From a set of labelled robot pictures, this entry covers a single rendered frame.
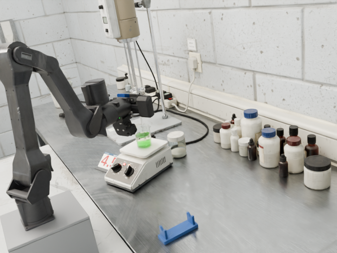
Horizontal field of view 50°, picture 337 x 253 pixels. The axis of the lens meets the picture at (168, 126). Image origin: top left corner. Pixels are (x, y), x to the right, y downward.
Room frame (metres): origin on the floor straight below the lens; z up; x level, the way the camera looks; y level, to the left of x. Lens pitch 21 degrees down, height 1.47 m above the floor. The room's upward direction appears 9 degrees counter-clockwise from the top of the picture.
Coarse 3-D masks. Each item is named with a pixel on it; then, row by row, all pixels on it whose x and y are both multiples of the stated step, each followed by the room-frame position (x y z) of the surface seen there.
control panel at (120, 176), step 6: (114, 162) 1.06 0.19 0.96; (120, 162) 1.05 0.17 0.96; (126, 162) 1.04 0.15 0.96; (132, 162) 1.02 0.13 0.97; (138, 168) 0.99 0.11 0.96; (108, 174) 1.03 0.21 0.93; (114, 174) 1.02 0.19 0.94; (120, 174) 1.00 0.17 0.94; (132, 174) 0.98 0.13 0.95; (120, 180) 0.98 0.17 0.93; (126, 180) 0.97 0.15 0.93; (132, 180) 0.96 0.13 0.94
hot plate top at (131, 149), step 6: (132, 144) 1.11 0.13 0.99; (156, 144) 1.08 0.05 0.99; (162, 144) 1.08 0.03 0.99; (120, 150) 1.08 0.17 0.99; (126, 150) 1.07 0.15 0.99; (132, 150) 1.06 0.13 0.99; (138, 150) 1.06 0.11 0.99; (144, 150) 1.05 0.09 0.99; (150, 150) 1.04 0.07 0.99; (156, 150) 1.05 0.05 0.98; (138, 156) 1.02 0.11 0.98; (144, 156) 1.01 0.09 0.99
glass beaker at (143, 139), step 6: (138, 126) 1.10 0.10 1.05; (144, 126) 1.10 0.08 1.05; (150, 126) 1.07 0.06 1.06; (138, 132) 1.05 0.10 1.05; (144, 132) 1.05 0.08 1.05; (138, 138) 1.06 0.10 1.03; (144, 138) 1.05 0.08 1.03; (150, 138) 1.07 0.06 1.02; (138, 144) 1.06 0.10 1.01; (144, 144) 1.05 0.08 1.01; (150, 144) 1.06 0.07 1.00
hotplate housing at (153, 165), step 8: (160, 152) 1.06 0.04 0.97; (168, 152) 1.08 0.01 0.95; (128, 160) 1.04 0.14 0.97; (136, 160) 1.03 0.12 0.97; (144, 160) 1.02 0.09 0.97; (152, 160) 1.02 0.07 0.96; (160, 160) 1.05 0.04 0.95; (168, 160) 1.07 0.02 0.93; (144, 168) 0.99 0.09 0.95; (152, 168) 1.02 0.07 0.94; (160, 168) 1.04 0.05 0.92; (104, 176) 1.04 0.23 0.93; (136, 176) 0.97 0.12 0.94; (144, 176) 0.99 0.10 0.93; (152, 176) 1.02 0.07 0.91; (112, 184) 1.01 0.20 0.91; (120, 184) 0.98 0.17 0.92; (128, 184) 0.96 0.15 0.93; (136, 184) 0.96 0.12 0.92
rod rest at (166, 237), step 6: (192, 216) 0.74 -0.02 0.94; (186, 222) 0.75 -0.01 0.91; (192, 222) 0.74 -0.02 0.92; (162, 228) 0.72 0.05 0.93; (174, 228) 0.74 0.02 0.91; (180, 228) 0.73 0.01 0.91; (186, 228) 0.73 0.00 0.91; (192, 228) 0.73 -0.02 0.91; (162, 234) 0.71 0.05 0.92; (168, 234) 0.72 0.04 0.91; (174, 234) 0.72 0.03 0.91; (180, 234) 0.72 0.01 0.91; (162, 240) 0.70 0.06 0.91; (168, 240) 0.70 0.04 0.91
